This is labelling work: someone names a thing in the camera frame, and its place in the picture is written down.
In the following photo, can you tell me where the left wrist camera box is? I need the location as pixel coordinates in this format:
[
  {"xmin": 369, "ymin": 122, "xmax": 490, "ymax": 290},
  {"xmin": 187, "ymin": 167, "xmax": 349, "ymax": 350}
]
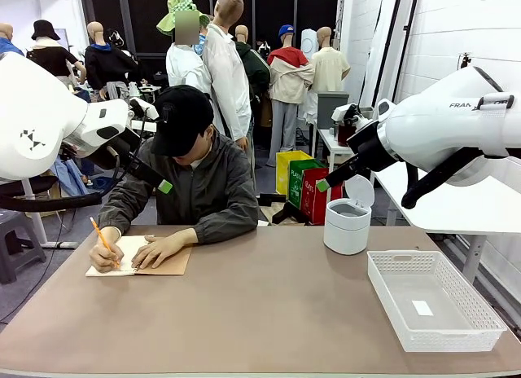
[{"xmin": 129, "ymin": 97, "xmax": 160, "ymax": 133}]

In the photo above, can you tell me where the person's right hand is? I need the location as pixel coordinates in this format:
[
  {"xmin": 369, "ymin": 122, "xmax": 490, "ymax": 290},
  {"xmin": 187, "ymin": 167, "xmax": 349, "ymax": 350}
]
[{"xmin": 88, "ymin": 226, "xmax": 125, "ymax": 274}]

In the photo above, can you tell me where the short mannequin white shirt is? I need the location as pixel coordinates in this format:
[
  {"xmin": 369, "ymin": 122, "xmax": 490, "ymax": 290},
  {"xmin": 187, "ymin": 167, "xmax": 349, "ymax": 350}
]
[{"xmin": 165, "ymin": 11, "xmax": 213, "ymax": 96}]

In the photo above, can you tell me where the black wall conduit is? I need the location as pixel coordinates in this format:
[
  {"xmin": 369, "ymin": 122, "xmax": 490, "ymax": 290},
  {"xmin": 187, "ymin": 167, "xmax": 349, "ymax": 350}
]
[{"xmin": 381, "ymin": 0, "xmax": 406, "ymax": 104}]

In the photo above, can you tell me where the green recycling bag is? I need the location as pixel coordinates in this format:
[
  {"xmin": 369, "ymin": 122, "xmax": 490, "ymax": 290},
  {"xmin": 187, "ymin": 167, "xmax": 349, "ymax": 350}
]
[{"xmin": 287, "ymin": 158, "xmax": 326, "ymax": 210}]

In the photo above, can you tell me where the black baseball cap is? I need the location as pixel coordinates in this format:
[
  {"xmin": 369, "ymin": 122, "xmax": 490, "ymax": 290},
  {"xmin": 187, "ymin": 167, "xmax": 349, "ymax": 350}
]
[{"xmin": 150, "ymin": 84, "xmax": 215, "ymax": 158}]

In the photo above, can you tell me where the black bucket hat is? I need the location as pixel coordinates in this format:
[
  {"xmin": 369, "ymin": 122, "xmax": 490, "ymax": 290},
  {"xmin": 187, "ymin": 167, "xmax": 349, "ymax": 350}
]
[{"xmin": 31, "ymin": 19, "xmax": 61, "ymax": 42}]

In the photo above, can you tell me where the mannequin dark green jacket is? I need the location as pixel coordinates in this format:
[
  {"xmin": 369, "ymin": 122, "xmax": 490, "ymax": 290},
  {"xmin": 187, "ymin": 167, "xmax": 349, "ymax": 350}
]
[{"xmin": 234, "ymin": 24, "xmax": 272, "ymax": 129}]

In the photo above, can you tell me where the white round trash can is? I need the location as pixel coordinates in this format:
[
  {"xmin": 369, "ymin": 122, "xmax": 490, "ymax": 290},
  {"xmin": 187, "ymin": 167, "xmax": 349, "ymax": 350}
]
[{"xmin": 323, "ymin": 174, "xmax": 375, "ymax": 256}]

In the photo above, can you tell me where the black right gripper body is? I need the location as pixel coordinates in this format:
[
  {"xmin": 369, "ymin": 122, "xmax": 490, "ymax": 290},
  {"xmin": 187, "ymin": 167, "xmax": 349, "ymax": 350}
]
[{"xmin": 345, "ymin": 120, "xmax": 403, "ymax": 174}]

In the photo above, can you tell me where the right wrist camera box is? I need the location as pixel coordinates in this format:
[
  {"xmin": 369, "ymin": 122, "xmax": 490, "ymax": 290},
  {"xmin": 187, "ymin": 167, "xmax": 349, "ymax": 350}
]
[{"xmin": 331, "ymin": 103, "xmax": 363, "ymax": 130}]

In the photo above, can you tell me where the seated person grey jacket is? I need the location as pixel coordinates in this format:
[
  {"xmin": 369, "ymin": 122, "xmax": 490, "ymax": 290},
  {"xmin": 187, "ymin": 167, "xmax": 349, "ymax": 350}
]
[{"xmin": 97, "ymin": 124, "xmax": 260, "ymax": 245}]

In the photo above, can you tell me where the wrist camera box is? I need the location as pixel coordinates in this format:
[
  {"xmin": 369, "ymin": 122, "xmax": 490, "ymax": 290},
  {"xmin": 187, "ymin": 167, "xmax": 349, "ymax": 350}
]
[
  {"xmin": 129, "ymin": 97, "xmax": 160, "ymax": 133},
  {"xmin": 331, "ymin": 103, "xmax": 363, "ymax": 130}
]

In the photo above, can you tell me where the grey plastic stool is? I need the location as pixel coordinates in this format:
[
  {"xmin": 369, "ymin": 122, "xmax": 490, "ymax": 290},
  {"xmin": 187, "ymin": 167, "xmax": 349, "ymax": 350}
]
[{"xmin": 0, "ymin": 209, "xmax": 47, "ymax": 284}]

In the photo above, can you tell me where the white perforated plastic basket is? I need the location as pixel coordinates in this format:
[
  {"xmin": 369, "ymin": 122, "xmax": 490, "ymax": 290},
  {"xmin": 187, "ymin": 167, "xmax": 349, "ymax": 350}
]
[{"xmin": 366, "ymin": 249, "xmax": 508, "ymax": 354}]

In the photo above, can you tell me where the mannequin black hoodie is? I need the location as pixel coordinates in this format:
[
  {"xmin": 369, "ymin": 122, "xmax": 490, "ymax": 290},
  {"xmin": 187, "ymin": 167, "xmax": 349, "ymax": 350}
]
[{"xmin": 84, "ymin": 21, "xmax": 142, "ymax": 102}]

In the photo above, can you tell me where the mannequin red beige jacket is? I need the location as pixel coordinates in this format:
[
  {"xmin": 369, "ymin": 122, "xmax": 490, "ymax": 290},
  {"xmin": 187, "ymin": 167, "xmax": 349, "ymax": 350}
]
[{"xmin": 266, "ymin": 31, "xmax": 316, "ymax": 168}]

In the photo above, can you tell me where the right forearm grey sleeve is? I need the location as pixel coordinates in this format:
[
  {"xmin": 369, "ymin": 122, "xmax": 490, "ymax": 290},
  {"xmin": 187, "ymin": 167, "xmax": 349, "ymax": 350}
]
[{"xmin": 97, "ymin": 196, "xmax": 138, "ymax": 241}]

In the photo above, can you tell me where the large white table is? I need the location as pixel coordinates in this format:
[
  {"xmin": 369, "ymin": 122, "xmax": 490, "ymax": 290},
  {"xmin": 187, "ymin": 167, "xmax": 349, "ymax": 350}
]
[{"xmin": 373, "ymin": 156, "xmax": 521, "ymax": 284}]

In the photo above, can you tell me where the mannequin blue shirt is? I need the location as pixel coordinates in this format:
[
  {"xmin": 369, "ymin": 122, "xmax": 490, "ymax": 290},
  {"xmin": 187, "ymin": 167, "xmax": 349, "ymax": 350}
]
[{"xmin": 0, "ymin": 22, "xmax": 24, "ymax": 57}]

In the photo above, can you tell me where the white table stand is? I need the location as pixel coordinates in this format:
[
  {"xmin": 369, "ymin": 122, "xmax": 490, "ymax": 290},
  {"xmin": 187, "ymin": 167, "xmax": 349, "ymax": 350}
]
[{"xmin": 22, "ymin": 178, "xmax": 79, "ymax": 249}]

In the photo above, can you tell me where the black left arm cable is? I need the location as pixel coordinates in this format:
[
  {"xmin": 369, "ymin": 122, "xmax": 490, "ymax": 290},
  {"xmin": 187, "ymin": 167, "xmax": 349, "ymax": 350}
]
[{"xmin": 0, "ymin": 145, "xmax": 123, "ymax": 213}]

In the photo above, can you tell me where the spiral notebook brown cover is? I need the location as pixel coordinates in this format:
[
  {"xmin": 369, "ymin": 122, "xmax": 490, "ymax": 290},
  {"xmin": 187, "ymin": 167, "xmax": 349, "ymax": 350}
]
[{"xmin": 85, "ymin": 234, "xmax": 193, "ymax": 278}]

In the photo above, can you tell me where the mannequin black top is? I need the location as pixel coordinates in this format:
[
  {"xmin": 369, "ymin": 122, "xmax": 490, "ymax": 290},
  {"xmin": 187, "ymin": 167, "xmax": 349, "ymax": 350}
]
[{"xmin": 26, "ymin": 35, "xmax": 87, "ymax": 88}]

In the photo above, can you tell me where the blue cloth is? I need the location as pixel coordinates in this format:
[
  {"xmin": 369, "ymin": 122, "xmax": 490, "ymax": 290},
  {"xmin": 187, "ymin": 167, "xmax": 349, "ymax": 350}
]
[{"xmin": 51, "ymin": 156, "xmax": 90, "ymax": 196}]

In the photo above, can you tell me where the person's left hand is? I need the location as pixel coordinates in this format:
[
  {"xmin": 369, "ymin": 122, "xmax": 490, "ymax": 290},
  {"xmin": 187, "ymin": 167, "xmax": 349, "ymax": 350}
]
[{"xmin": 130, "ymin": 228, "xmax": 199, "ymax": 270}]

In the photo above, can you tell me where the white velcro strap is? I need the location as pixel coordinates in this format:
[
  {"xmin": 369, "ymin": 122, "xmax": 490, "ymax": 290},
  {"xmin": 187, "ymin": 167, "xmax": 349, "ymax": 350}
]
[{"xmin": 476, "ymin": 91, "xmax": 516, "ymax": 158}]

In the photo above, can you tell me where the left forearm grey sleeve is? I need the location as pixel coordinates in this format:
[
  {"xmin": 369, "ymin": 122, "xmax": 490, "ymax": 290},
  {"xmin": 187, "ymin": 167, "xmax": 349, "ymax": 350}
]
[{"xmin": 190, "ymin": 206, "xmax": 260, "ymax": 245}]

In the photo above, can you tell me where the mannequin cream shirt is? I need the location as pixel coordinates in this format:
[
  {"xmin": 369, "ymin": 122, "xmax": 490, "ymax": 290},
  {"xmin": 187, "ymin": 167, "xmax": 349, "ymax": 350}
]
[{"xmin": 311, "ymin": 26, "xmax": 352, "ymax": 95}]

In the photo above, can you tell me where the green checked sun hat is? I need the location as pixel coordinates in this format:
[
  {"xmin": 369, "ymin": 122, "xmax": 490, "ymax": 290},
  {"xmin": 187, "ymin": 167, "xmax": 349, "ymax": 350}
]
[{"xmin": 156, "ymin": 0, "xmax": 212, "ymax": 37}]

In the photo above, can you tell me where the small white side table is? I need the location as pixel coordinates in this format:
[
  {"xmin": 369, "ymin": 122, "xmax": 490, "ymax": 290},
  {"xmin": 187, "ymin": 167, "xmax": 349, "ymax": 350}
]
[{"xmin": 317, "ymin": 128, "xmax": 354, "ymax": 179}]

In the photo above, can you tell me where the orange pencil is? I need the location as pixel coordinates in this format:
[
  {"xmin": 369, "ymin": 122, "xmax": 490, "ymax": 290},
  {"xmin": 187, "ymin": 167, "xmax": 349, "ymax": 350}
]
[{"xmin": 89, "ymin": 217, "xmax": 121, "ymax": 269}]

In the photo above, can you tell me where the cardboard sheet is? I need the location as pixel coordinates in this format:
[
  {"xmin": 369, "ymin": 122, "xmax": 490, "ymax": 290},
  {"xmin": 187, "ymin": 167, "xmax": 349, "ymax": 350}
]
[{"xmin": 260, "ymin": 201, "xmax": 304, "ymax": 226}]

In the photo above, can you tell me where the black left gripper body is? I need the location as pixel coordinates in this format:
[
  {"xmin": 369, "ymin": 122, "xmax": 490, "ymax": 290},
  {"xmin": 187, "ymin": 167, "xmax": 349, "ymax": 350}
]
[{"xmin": 87, "ymin": 128, "xmax": 143, "ymax": 171}]

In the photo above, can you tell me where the white label sticker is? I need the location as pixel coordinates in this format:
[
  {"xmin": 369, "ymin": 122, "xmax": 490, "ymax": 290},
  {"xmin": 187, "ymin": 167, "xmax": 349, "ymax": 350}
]
[{"xmin": 410, "ymin": 299, "xmax": 435, "ymax": 317}]

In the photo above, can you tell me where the tall mannequin white shirt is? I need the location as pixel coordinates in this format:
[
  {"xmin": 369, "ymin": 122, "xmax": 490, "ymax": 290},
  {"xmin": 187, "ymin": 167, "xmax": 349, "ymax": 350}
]
[{"xmin": 202, "ymin": 0, "xmax": 253, "ymax": 152}]

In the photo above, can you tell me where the yellow recycling bag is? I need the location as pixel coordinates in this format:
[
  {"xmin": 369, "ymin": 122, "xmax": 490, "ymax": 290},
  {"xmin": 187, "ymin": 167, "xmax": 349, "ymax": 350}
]
[{"xmin": 275, "ymin": 149, "xmax": 314, "ymax": 198}]

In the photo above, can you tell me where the white torso form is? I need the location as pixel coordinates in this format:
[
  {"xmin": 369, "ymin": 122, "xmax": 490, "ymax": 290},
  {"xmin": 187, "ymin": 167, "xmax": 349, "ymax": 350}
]
[{"xmin": 300, "ymin": 29, "xmax": 321, "ymax": 55}]

